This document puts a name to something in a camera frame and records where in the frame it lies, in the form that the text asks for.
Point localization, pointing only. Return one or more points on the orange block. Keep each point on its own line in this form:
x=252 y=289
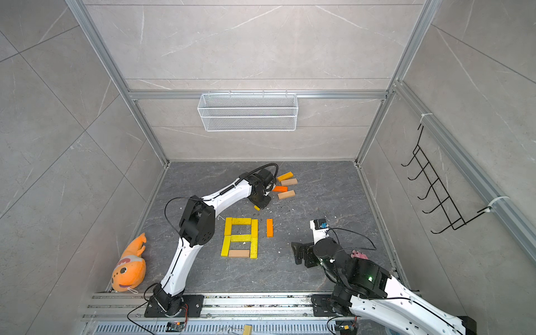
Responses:
x=280 y=189
x=270 y=228

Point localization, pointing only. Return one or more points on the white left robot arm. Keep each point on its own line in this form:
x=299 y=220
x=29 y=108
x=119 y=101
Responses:
x=197 y=227

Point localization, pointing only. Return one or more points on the black wire hook rack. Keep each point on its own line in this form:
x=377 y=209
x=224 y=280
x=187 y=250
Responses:
x=437 y=189

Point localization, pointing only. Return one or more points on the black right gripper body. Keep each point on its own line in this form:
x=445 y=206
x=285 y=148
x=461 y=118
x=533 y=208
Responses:
x=311 y=259

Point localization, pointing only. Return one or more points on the orange plush toy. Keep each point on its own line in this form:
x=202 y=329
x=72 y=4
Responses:
x=130 y=271

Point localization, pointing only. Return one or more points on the white wire mesh basket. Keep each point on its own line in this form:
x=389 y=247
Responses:
x=248 y=112

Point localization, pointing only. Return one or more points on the lime yellow block short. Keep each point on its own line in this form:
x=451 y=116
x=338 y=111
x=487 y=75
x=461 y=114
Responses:
x=254 y=229

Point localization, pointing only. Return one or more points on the aluminium frame post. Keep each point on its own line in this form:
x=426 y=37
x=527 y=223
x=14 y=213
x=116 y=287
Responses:
x=81 y=14

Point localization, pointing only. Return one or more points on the amber yellow block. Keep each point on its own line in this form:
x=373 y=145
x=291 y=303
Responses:
x=285 y=176

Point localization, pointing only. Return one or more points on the light wooden block front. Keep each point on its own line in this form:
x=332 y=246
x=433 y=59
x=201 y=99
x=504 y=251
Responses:
x=287 y=194

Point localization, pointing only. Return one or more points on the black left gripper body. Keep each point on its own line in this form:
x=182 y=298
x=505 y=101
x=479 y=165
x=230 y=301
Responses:
x=263 y=199

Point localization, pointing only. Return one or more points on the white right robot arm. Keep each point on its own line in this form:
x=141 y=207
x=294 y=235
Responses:
x=366 y=290

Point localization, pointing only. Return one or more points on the pink toy figure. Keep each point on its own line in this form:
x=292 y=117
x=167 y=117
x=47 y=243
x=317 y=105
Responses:
x=358 y=254

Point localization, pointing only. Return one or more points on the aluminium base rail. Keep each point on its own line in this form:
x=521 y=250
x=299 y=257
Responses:
x=255 y=313

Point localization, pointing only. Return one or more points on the tan wooden block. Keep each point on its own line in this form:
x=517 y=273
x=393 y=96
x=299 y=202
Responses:
x=289 y=182
x=239 y=254

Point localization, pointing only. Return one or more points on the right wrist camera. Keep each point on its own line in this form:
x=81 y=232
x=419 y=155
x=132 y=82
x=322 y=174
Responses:
x=319 y=229

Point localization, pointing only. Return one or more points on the lime yellow block long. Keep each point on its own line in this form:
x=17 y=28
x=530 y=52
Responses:
x=240 y=238

